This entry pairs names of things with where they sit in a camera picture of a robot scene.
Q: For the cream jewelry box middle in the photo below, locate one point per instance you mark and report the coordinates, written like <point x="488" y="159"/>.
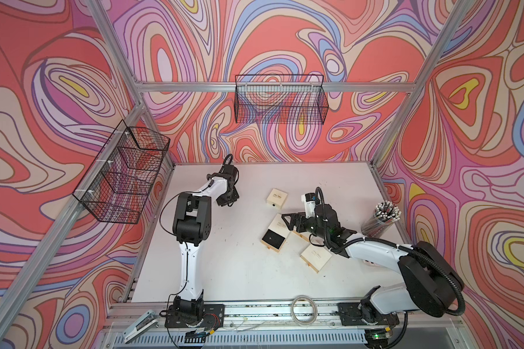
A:
<point x="304" y="235"/>

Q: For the black wire basket left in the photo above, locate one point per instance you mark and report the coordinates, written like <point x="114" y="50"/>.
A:
<point x="117" y="186"/>

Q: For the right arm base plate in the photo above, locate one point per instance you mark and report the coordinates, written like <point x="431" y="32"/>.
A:
<point x="349" y="314"/>

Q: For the cream drawer jewelry box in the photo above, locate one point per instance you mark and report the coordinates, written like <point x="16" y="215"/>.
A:
<point x="276" y="235"/>

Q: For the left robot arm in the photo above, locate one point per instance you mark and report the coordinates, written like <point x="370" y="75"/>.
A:
<point x="192" y="225"/>

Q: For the black wire basket back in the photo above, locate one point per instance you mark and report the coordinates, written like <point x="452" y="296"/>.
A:
<point x="297" y="99"/>

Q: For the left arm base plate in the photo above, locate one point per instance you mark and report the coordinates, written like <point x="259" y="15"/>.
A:
<point x="211" y="316"/>

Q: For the cream jewelry box front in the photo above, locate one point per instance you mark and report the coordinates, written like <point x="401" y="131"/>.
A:
<point x="316" y="257"/>

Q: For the black wire basket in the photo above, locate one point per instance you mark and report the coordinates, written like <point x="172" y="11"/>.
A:
<point x="117" y="186"/>
<point x="297" y="99"/>

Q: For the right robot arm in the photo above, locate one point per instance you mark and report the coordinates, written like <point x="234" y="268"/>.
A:
<point x="429" y="282"/>

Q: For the small cream jewelry box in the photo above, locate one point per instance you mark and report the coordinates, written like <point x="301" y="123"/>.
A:
<point x="277" y="198"/>

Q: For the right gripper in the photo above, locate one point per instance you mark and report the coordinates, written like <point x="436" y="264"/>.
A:
<point x="293" y="217"/>

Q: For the cup of pencils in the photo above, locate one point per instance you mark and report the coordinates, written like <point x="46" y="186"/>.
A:
<point x="384" y="215"/>

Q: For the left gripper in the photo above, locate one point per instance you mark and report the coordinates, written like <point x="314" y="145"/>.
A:
<point x="234" y="198"/>

